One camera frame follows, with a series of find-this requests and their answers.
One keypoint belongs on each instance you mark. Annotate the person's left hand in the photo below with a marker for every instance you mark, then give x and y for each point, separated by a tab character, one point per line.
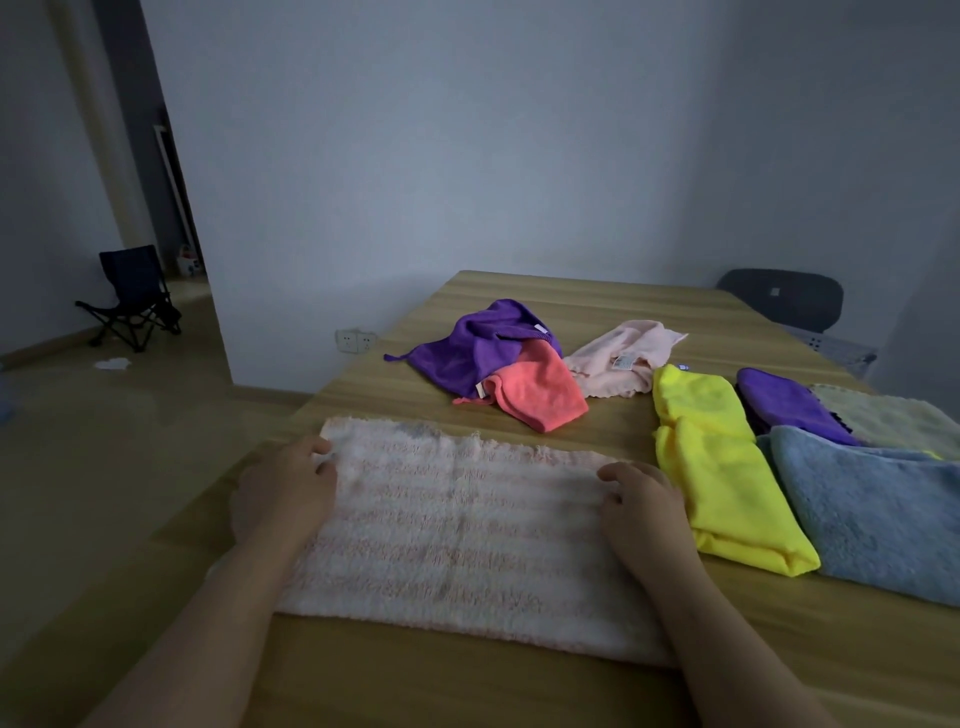
274	499

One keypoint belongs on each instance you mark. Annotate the person's right hand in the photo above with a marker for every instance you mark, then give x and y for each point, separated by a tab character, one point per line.
652	525

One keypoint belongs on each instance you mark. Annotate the person's left thumb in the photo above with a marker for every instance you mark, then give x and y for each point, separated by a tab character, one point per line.
322	472

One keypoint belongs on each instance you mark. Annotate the person's right thumb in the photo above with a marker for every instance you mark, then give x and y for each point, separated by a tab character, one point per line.
611	504

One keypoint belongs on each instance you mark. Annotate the white pink striped towel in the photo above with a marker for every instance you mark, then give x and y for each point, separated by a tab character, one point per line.
465	525

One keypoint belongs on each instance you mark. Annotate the person's right forearm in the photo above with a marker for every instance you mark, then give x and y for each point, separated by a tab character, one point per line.
727	652

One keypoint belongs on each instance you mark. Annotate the person's left forearm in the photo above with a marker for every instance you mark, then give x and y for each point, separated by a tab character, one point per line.
202	637

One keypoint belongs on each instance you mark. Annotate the yellow cloth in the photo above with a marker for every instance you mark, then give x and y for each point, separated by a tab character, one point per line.
720	472

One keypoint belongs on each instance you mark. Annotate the coral cloth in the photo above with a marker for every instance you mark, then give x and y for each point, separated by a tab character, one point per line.
540	390

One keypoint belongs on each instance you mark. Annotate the light pink cloth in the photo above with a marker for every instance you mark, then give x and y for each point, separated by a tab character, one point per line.
619	356

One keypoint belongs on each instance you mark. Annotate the large purple cloth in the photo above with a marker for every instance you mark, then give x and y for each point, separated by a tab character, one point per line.
469	349

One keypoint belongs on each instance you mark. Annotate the small purple cloth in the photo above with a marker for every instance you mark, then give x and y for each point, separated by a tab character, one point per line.
787	405

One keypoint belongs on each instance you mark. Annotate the white paper scrap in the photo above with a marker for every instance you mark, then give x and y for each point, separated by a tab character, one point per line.
112	364

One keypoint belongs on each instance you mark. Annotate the white and red bag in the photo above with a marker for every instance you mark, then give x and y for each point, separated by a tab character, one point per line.
190	262

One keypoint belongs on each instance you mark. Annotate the black folding camp chair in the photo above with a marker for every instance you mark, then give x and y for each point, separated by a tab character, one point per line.
135	296

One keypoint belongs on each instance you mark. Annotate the light blue towel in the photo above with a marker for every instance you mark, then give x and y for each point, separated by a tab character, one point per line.
870	510

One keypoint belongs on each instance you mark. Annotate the dark office chair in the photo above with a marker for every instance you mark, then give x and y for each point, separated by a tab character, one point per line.
784	296

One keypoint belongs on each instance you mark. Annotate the white perforated basket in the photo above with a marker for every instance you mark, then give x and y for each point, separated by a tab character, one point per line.
836	349

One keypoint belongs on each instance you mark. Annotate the pale green cloth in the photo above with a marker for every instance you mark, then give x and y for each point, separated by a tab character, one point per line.
892	420

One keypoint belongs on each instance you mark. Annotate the white wall socket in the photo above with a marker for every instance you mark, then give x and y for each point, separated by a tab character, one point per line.
356	341

